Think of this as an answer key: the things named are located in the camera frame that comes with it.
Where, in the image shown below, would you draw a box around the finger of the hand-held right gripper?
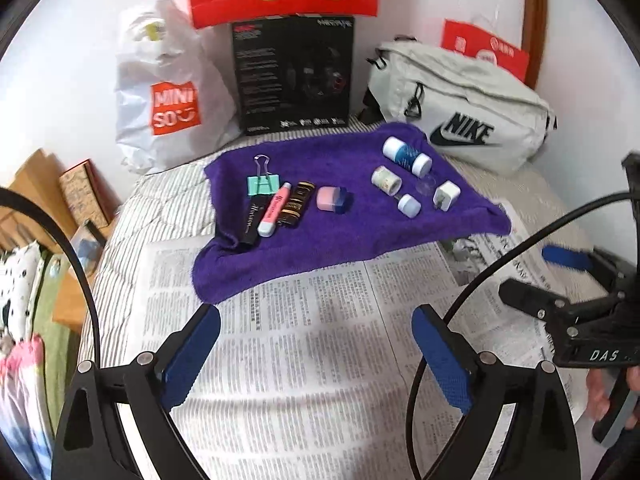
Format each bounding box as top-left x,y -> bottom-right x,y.
498,278 -> 586,333
541,245 -> 626,291

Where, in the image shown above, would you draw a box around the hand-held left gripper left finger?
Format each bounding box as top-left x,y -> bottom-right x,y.
50,302 -> 222,480

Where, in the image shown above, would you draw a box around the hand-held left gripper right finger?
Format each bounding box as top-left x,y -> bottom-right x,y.
411,304 -> 583,480

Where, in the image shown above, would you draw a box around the white charger plug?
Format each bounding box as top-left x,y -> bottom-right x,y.
432,180 -> 461,211

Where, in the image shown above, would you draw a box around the black cosmetic tube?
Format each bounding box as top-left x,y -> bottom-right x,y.
240,191 -> 273,246

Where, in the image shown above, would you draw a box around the small white pale-blue bottle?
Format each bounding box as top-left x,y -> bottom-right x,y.
396,193 -> 420,219

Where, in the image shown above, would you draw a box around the pink highlighter pen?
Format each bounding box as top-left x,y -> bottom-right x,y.
256,182 -> 292,238

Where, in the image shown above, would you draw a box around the black gold labelled tube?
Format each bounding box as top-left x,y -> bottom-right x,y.
277,180 -> 315,227

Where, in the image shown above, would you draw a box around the green binder clip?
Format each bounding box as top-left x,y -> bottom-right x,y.
246,155 -> 284,198

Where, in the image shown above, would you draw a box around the small white labelled jar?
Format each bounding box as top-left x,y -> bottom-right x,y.
371,165 -> 402,196

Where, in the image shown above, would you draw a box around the blue bottle white caps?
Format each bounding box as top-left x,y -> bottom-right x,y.
382,136 -> 432,177

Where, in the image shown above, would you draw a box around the pink and blue eraser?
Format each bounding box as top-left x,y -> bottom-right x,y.
316,186 -> 351,216

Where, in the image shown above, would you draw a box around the person's right hand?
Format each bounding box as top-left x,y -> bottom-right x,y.
586,362 -> 640,423

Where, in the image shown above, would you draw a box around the newspaper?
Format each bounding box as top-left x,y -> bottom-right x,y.
117,200 -> 591,480

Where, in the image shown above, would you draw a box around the wooden nightstand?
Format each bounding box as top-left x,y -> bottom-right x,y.
50,210 -> 121,333

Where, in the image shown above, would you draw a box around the green blanket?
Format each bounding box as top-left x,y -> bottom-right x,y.
27,250 -> 81,411

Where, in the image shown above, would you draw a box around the purple towel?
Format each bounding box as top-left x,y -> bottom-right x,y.
192,121 -> 512,306

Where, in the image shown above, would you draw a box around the clear plastic container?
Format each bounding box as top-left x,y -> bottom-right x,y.
70,232 -> 103,276

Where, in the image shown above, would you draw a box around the pink striped cloth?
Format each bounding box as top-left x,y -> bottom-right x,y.
0,332 -> 56,480

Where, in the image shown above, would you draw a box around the white floral pillow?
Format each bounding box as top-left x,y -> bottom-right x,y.
0,240 -> 48,341

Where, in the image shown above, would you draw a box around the grey waist bag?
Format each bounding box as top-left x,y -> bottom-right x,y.
359,36 -> 558,178

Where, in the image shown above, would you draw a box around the brown patterned notebook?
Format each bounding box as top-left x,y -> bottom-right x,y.
59,159 -> 113,228

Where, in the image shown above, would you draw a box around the black headphone box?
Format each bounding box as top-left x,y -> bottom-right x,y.
231,14 -> 357,136

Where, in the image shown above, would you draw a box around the white plastic shopping bag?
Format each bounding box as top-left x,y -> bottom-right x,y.
114,0 -> 241,175

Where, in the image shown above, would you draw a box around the black cable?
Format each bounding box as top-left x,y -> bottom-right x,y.
406,191 -> 640,480
0,187 -> 101,368

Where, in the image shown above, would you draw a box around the curved wooden frame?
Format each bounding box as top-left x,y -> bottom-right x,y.
522,0 -> 548,88

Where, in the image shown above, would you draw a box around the red paper bag white handles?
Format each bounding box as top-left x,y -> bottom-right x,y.
441,10 -> 530,86

